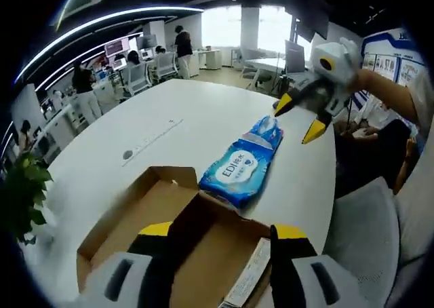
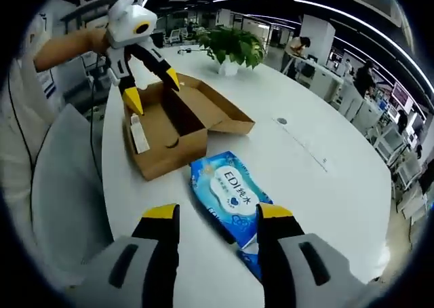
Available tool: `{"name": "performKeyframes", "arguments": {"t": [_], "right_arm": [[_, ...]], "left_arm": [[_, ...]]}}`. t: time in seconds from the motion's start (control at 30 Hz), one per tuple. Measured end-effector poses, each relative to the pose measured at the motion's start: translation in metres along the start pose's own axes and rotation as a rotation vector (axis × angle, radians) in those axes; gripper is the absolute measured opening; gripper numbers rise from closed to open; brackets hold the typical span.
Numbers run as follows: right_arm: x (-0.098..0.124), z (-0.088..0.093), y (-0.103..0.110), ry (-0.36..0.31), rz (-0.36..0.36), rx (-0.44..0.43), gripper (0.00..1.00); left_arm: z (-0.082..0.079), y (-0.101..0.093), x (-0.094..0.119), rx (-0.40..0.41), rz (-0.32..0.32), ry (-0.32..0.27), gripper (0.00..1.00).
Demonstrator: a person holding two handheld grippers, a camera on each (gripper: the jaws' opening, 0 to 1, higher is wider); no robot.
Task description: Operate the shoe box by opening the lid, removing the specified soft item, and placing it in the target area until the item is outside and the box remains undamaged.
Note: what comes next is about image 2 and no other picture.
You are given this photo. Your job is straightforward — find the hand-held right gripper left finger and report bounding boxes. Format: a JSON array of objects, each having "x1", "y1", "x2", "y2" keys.
[{"x1": 81, "y1": 202, "x2": 180, "y2": 308}]

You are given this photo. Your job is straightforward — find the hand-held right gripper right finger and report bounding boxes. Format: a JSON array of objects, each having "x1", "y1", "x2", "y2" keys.
[{"x1": 256, "y1": 201, "x2": 370, "y2": 308}]

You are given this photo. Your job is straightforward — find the blue wet wipes pack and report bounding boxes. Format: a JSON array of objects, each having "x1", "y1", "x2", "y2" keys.
[{"x1": 189, "y1": 151, "x2": 274, "y2": 248}]

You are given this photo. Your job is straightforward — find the brown cardboard shoe box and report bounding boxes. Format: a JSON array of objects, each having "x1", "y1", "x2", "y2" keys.
[{"x1": 123, "y1": 72, "x2": 256, "y2": 182}]

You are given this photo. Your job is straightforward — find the small blue tissue pack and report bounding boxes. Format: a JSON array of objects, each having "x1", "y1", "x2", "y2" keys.
[{"x1": 236, "y1": 243, "x2": 264, "y2": 284}]

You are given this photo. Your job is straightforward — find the white spray bottle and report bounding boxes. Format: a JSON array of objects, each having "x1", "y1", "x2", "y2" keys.
[{"x1": 130, "y1": 113, "x2": 151, "y2": 155}]

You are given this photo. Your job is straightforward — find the potted green plant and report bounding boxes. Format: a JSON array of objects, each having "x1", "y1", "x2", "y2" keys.
[{"x1": 195, "y1": 26, "x2": 267, "y2": 77}]

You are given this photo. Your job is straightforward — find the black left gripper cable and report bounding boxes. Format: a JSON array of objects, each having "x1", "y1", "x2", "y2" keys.
[{"x1": 88, "y1": 52, "x2": 104, "y2": 183}]

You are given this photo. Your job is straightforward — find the black wearable device cable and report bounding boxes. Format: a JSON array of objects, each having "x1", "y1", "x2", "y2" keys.
[{"x1": 7, "y1": 58, "x2": 37, "y2": 173}]

